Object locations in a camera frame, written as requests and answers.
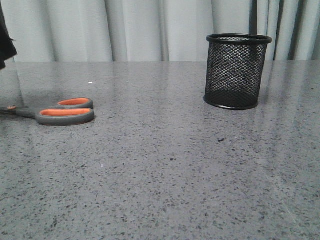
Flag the grey and orange scissors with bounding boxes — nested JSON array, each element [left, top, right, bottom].
[[0, 97, 95, 126]]

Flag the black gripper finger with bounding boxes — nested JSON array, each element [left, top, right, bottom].
[[0, 7, 18, 70]]

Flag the light grey curtain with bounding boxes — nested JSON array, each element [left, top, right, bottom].
[[0, 0, 320, 62]]

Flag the black mesh pen bucket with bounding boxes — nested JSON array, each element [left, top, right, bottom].
[[204, 33, 272, 110]]

